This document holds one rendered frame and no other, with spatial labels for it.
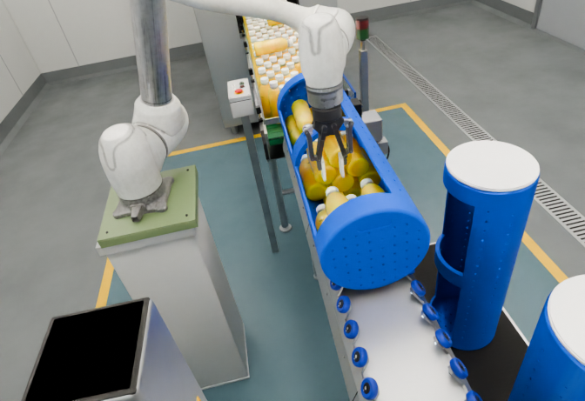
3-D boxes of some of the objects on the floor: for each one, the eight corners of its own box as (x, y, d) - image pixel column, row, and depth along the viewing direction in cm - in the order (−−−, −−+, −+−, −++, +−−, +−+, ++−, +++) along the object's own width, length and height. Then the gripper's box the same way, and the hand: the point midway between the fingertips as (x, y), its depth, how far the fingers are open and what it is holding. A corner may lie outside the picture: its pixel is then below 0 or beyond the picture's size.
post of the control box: (272, 253, 258) (238, 110, 198) (272, 249, 261) (238, 106, 201) (279, 251, 258) (247, 108, 198) (278, 247, 261) (246, 104, 201)
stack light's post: (366, 213, 275) (360, 51, 209) (364, 210, 278) (358, 49, 212) (372, 212, 275) (367, 50, 209) (370, 209, 279) (366, 47, 212)
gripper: (293, 116, 102) (305, 190, 116) (364, 102, 102) (366, 177, 117) (289, 103, 108) (300, 175, 122) (355, 90, 108) (359, 163, 123)
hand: (332, 167), depth 117 cm, fingers open, 5 cm apart
